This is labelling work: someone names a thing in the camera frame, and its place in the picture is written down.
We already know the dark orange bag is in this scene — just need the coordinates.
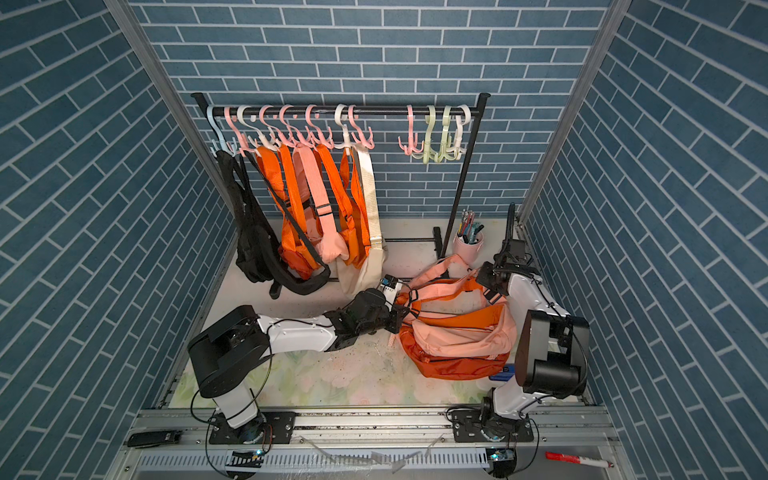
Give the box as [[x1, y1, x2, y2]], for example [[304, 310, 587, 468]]
[[398, 327, 510, 381]]

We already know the beige bag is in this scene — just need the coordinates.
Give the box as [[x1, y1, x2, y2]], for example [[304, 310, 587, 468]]
[[337, 144, 386, 298]]

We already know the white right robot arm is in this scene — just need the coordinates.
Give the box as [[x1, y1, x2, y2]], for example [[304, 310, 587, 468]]
[[446, 238, 590, 443]]

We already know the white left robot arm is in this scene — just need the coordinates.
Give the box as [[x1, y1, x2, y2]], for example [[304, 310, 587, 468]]
[[187, 288, 409, 444]]

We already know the orange bag left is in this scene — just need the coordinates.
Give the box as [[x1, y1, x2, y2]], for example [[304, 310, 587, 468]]
[[257, 146, 320, 280]]

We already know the white hook right end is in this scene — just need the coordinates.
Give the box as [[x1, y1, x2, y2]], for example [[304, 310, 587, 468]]
[[447, 104, 472, 161]]

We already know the green hook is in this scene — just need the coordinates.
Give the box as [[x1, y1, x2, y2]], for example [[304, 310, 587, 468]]
[[434, 106, 451, 163], [421, 105, 437, 164]]

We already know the black bag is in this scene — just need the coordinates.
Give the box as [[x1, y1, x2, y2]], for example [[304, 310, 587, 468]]
[[215, 150, 331, 300]]

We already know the pink hook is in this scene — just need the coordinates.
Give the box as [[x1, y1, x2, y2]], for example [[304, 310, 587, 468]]
[[398, 105, 421, 156]]

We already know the light blue hook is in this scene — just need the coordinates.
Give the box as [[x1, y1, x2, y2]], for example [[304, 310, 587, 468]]
[[205, 105, 231, 153]]

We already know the pink metal pen bucket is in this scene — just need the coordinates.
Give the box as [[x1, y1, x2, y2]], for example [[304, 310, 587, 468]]
[[453, 209, 484, 264]]

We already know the black clothes rack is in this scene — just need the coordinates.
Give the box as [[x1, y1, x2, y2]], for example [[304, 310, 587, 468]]
[[190, 92, 492, 259]]

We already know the blue card device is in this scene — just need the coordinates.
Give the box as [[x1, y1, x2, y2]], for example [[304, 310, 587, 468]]
[[489, 364, 515, 382]]

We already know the red white marker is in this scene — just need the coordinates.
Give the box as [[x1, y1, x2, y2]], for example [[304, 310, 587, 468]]
[[545, 451, 614, 469]]

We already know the black remote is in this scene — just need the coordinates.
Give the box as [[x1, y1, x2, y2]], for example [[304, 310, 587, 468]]
[[125, 430, 182, 449]]

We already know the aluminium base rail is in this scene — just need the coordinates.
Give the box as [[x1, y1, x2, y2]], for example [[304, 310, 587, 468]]
[[106, 404, 635, 479]]

